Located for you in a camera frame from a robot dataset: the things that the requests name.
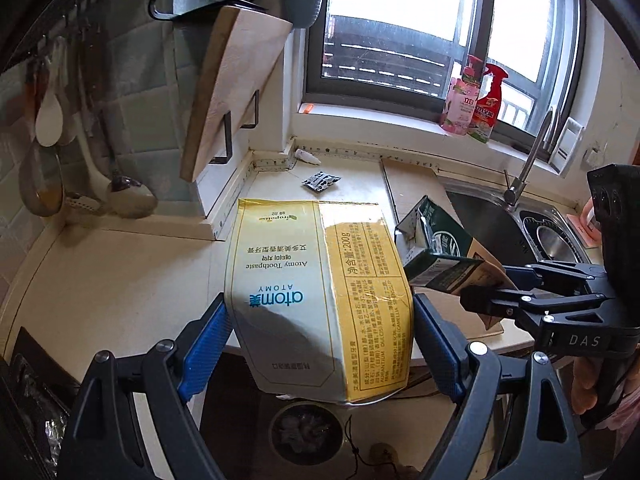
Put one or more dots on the round trash bin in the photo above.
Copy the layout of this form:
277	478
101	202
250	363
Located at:
305	432

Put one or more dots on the grey-blue utensil holder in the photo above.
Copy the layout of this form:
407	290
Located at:
302	5

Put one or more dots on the yellow toothpaste box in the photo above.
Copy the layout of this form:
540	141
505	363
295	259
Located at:
300	285

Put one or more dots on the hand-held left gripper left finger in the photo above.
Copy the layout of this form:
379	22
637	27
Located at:
205	350

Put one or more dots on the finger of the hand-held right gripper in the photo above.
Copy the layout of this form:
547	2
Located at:
522	276
500	302

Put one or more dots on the black gas stove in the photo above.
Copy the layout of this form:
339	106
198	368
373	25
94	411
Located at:
30	400

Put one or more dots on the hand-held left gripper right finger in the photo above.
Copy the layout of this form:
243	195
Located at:
437	350

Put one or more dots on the cardboard sheet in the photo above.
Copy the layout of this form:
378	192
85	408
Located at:
415	185

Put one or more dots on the small white tube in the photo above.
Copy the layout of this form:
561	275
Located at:
307	157

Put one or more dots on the black drain basket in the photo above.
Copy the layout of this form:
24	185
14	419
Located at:
527	220

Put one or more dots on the pink soap bottle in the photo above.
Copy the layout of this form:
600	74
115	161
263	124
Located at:
460	110

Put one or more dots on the white rice spoon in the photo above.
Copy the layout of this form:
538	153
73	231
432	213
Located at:
49	120

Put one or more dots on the person's right hand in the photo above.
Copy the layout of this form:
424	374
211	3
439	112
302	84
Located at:
584	385

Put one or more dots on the steel bowl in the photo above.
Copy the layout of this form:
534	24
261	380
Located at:
555	245

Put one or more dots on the wooden cutting board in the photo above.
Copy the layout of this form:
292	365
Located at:
235	85

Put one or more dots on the small orange object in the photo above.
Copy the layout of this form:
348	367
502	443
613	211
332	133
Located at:
307	108

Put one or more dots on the black foil wrapper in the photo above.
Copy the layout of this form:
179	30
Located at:
320	181

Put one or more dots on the black hook rack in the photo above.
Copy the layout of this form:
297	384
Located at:
75	20

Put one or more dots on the person's right forearm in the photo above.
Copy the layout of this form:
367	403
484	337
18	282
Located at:
629	417

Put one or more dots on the steel faucet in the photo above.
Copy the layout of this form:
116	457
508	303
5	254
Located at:
525	175

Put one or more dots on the dark framed window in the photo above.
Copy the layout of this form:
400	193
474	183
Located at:
312	60

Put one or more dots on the white wall socket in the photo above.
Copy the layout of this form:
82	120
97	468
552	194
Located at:
567	147

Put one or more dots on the steel sink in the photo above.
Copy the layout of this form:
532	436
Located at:
500	230

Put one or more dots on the white slotted spatula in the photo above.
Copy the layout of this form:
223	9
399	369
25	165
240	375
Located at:
82	202

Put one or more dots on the red spray bottle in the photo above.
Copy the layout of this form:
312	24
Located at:
487	115

